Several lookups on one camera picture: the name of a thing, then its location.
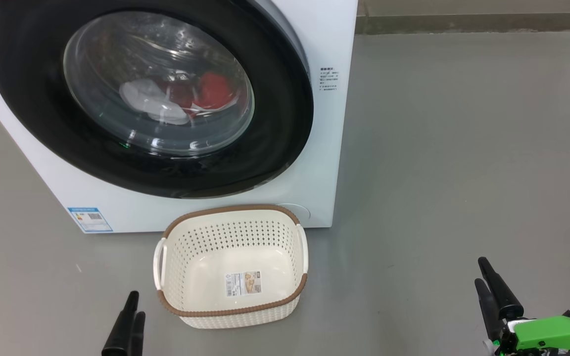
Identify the printed paper label sticker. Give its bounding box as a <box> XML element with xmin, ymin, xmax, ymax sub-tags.
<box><xmin>225</xmin><ymin>270</ymin><xmax>262</xmax><ymax>297</ymax></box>

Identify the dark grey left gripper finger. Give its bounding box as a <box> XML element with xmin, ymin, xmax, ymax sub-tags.
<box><xmin>101</xmin><ymin>290</ymin><xmax>139</xmax><ymax>356</ymax></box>
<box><xmin>126</xmin><ymin>311</ymin><xmax>146</xmax><ymax>356</ymax></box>

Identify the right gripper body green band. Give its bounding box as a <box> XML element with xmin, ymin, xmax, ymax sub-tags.
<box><xmin>483</xmin><ymin>316</ymin><xmax>570</xmax><ymax>356</ymax></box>

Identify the blue energy label sticker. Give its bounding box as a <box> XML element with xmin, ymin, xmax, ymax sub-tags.
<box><xmin>67</xmin><ymin>207</ymin><xmax>113</xmax><ymax>233</ymax></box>

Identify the cream basket with brown rim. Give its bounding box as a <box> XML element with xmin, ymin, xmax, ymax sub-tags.
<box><xmin>153</xmin><ymin>204</ymin><xmax>309</xmax><ymax>330</ymax></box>

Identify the white front-load washing machine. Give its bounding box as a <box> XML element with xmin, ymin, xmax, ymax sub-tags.
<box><xmin>0</xmin><ymin>0</ymin><xmax>358</xmax><ymax>234</ymax></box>

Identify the round white filter cover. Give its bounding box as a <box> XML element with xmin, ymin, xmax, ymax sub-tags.
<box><xmin>275</xmin><ymin>203</ymin><xmax>311</xmax><ymax>224</ymax></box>

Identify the red and white garment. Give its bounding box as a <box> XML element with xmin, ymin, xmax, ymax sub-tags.
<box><xmin>119</xmin><ymin>71</ymin><xmax>238</xmax><ymax>126</ymax></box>

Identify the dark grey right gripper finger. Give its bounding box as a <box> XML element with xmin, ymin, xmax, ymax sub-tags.
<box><xmin>475</xmin><ymin>278</ymin><xmax>506</xmax><ymax>342</ymax></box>
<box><xmin>478</xmin><ymin>257</ymin><xmax>524</xmax><ymax>320</ymax></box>

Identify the black round glass washer door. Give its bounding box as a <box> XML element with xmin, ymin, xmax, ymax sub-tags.
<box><xmin>0</xmin><ymin>0</ymin><xmax>314</xmax><ymax>199</ymax></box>

